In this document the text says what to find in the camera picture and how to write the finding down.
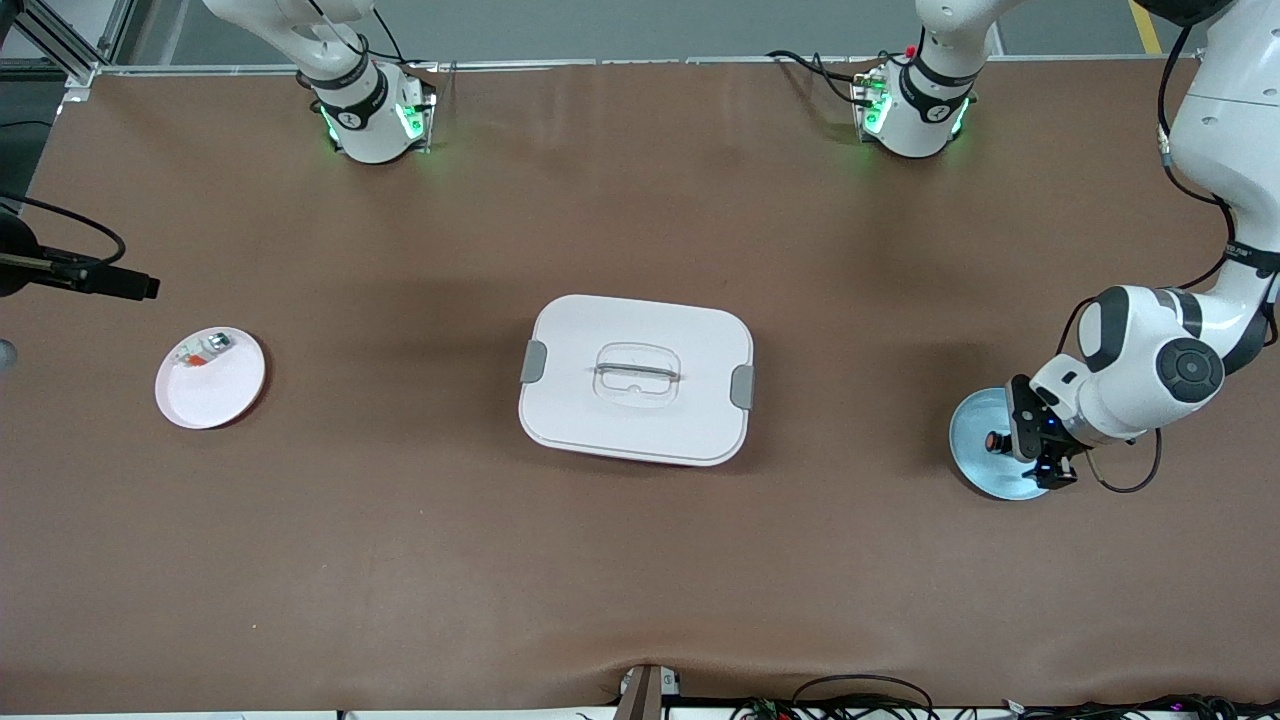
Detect light blue round plate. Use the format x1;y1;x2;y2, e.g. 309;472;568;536
948;388;1046;501

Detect black looped cable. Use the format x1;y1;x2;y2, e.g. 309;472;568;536
790;675;936;720

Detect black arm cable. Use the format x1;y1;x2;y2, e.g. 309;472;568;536
1058;25;1246;494
0;190;128;266

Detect pink round plate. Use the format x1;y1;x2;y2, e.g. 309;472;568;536
155;327;267;430

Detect black right base cable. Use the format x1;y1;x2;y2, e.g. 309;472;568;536
340;10;441;76

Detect black left base cable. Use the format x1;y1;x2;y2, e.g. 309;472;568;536
768;50;881;106

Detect black cable bundle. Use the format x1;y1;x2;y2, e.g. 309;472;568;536
940;695;1280;720

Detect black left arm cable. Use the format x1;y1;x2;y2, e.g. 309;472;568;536
1058;25;1246;494

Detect brown table cover mat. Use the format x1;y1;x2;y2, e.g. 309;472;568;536
0;60;1280;713

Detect black base cable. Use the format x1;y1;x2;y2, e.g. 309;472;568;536
340;10;441;76
768;50;881;106

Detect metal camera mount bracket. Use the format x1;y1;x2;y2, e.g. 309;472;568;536
612;663;683;720

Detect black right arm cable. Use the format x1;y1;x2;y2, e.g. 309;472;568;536
0;190;128;266

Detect white lidded storage box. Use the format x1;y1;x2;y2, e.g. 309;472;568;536
518;294;755;468

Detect aluminium frame profile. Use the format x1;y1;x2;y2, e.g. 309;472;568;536
0;0;136;91

